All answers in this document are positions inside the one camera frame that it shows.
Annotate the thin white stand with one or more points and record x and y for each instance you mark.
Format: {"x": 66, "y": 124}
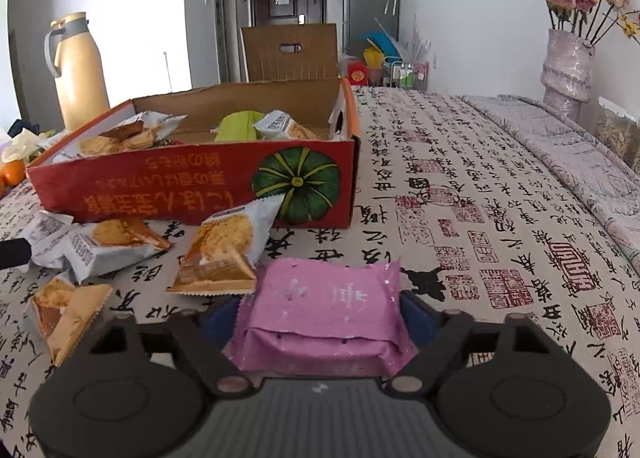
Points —
{"x": 167, "y": 70}

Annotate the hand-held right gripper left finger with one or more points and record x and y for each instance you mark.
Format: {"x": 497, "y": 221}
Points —
{"x": 217, "y": 320}

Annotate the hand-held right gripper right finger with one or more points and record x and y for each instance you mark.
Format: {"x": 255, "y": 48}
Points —
{"x": 415, "y": 310}

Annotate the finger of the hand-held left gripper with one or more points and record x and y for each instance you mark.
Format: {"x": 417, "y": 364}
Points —
{"x": 14, "y": 253}

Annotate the pink snack packet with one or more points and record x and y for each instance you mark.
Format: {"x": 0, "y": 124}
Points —
{"x": 320, "y": 308}

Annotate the blue plastic item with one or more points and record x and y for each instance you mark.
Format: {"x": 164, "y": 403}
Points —
{"x": 382, "y": 40}

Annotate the pink textured vase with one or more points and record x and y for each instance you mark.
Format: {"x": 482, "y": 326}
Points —
{"x": 567, "y": 68}

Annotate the green snack packet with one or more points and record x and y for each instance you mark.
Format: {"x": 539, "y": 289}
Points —
{"x": 237, "y": 127}

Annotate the pile of snack packets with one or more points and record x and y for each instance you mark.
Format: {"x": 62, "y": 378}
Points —
{"x": 115, "y": 243}

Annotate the white storage rack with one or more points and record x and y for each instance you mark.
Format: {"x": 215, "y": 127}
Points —
{"x": 410, "y": 75}

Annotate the grey interior door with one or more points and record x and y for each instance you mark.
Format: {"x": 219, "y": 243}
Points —
{"x": 225, "y": 23}

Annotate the grey refrigerator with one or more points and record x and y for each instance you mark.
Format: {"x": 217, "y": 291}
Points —
{"x": 360, "y": 3}

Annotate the glass jar of seeds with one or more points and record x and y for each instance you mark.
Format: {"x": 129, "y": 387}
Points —
{"x": 615, "y": 130}

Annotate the black bag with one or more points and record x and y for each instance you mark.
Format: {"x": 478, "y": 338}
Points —
{"x": 22, "y": 127}

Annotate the white snack packet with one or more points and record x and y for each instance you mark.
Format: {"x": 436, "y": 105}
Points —
{"x": 97, "y": 145}
{"x": 131, "y": 135}
{"x": 285, "y": 128}
{"x": 160, "y": 122}

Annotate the red cardboard box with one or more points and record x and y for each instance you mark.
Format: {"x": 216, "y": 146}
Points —
{"x": 200, "y": 173}

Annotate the yellow bag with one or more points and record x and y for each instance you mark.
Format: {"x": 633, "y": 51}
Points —
{"x": 372, "y": 58}

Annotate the yellow thermos jug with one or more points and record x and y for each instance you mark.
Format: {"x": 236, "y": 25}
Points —
{"x": 80, "y": 83}

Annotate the grey quilted cloth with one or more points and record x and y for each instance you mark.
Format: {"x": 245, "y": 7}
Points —
{"x": 565, "y": 148}

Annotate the wrapped dried flower bundle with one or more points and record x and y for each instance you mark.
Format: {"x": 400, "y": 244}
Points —
{"x": 417, "y": 45}

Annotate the cream plastic bag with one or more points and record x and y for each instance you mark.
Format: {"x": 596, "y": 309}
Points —
{"x": 22, "y": 145}

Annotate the small red gift box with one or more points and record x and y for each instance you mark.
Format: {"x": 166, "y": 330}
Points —
{"x": 359, "y": 73}

